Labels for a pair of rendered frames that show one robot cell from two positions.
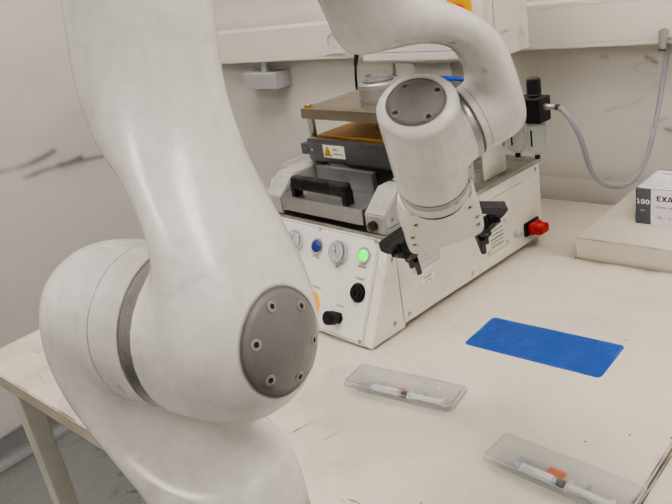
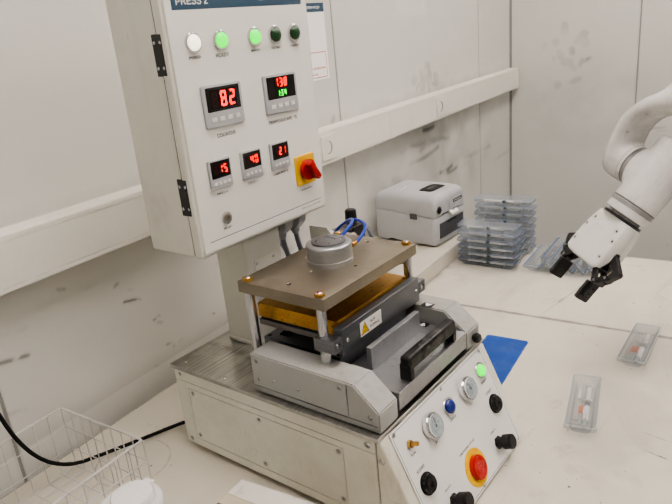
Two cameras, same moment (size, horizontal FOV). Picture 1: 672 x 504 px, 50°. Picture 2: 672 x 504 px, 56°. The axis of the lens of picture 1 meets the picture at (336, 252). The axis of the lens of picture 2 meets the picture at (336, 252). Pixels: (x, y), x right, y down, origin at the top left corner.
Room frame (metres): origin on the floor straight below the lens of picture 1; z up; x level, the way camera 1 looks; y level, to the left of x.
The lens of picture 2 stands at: (1.55, 0.86, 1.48)
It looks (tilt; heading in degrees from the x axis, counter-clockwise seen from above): 19 degrees down; 259
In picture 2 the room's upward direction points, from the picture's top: 6 degrees counter-clockwise
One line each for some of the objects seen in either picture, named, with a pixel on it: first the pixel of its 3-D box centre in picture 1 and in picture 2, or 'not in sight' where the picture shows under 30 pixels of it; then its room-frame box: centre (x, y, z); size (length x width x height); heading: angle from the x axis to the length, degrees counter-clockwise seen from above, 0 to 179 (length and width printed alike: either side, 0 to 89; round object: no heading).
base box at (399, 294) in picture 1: (402, 234); (353, 396); (1.34, -0.14, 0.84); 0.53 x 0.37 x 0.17; 130
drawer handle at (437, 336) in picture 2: (320, 189); (429, 347); (1.24, 0.01, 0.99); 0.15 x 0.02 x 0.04; 40
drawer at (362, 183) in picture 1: (373, 176); (359, 340); (1.33, -0.10, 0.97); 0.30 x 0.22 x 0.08; 130
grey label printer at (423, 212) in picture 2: not in sight; (420, 211); (0.86, -1.08, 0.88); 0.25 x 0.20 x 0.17; 128
